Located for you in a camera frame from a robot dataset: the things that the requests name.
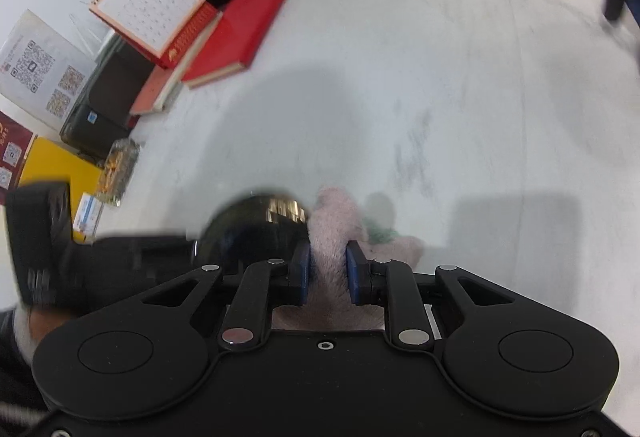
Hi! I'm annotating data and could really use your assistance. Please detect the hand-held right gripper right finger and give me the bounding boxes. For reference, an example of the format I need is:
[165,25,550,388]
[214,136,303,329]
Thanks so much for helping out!
[345,240,517,350]

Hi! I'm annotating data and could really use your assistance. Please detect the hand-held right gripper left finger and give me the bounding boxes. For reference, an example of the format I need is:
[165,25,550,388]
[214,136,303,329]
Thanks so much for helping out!
[142,241,314,351]

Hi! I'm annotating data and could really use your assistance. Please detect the pink and green fluffy cloth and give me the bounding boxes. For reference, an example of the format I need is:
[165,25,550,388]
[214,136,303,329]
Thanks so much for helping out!
[272,186,427,332]

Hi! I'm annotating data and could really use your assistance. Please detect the stainless steel bowl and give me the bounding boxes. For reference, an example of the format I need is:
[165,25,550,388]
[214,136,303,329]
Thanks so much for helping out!
[192,188,313,279]

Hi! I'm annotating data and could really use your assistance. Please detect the person's left forearm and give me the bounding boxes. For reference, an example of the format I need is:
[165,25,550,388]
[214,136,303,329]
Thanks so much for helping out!
[0,307,71,418]

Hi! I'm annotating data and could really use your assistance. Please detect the small white card box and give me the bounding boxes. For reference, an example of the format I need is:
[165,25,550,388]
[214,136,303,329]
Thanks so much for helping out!
[72,192,107,239]

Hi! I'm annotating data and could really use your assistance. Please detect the yellow box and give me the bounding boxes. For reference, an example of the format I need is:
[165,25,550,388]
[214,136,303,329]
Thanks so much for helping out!
[17,137,107,244]

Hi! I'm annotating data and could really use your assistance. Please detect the dark red poster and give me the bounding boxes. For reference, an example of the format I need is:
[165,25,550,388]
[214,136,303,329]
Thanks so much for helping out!
[0,110,39,206]

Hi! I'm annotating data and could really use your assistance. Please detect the glass ashtray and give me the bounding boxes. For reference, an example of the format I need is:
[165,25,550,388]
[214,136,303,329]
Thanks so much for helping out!
[95,137,142,209]

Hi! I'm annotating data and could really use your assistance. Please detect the black printer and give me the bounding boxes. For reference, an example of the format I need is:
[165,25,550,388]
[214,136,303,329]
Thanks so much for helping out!
[59,37,157,166]

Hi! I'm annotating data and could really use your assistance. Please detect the white code sign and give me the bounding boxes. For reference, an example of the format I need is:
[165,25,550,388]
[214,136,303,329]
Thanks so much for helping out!
[0,8,97,121]

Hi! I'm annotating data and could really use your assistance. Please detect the salmon pink notebook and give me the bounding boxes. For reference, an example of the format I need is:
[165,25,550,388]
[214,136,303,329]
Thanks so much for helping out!
[129,62,185,116]

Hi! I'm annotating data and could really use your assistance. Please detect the red hardcover notebook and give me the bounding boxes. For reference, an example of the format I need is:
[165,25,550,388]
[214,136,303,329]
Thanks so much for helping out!
[180,0,298,90]

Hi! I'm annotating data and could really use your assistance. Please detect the red desk calendar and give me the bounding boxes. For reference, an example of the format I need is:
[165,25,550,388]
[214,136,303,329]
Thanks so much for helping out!
[89,0,222,70]

